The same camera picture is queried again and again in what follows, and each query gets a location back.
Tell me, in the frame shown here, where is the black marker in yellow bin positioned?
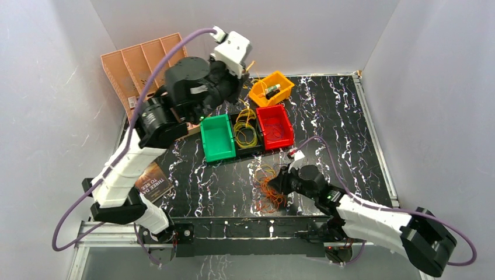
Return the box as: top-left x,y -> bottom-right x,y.
265,89 -> 280,100

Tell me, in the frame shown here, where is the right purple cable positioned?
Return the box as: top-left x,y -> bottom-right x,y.
290,135 -> 478,267

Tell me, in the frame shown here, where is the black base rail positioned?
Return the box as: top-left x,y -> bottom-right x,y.
170,216 -> 354,264

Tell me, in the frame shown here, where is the black plastic bin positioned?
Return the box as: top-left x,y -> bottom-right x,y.
228,108 -> 264,158

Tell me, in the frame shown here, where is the purple cable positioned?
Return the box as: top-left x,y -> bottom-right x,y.
290,135 -> 478,267
51,27 -> 217,253

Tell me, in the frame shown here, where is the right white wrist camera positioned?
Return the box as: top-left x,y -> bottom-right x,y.
288,148 -> 305,172

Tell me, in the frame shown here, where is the yellow green wire coil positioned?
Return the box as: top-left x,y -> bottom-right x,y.
233,108 -> 259,149

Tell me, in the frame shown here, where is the red plastic bin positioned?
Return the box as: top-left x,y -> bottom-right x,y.
256,104 -> 294,151

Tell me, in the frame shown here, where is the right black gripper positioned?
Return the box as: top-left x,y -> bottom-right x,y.
267,163 -> 317,201

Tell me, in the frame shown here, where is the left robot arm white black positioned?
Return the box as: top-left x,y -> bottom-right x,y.
84,56 -> 249,243

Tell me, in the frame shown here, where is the yellow plastic bin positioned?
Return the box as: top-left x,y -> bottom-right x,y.
248,71 -> 295,107

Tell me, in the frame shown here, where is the orange wire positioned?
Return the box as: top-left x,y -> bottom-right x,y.
253,164 -> 289,215

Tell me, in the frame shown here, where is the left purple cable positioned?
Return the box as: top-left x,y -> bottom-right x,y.
51,27 -> 217,253

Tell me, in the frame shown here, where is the green plastic bin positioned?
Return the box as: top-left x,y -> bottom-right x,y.
200,114 -> 236,163

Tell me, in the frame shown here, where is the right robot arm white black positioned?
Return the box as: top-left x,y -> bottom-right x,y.
268,165 -> 457,277

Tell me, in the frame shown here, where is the glue stick in yellow bin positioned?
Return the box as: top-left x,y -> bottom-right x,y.
264,84 -> 281,94

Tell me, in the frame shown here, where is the pink plastic file organizer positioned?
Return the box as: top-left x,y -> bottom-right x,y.
101,33 -> 182,128

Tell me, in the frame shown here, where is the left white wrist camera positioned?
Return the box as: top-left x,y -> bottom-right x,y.
211,26 -> 252,79

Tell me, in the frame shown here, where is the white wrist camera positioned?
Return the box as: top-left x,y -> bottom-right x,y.
288,148 -> 305,172
211,26 -> 252,79

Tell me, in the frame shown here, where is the dark book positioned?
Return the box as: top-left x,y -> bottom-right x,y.
135,162 -> 173,202

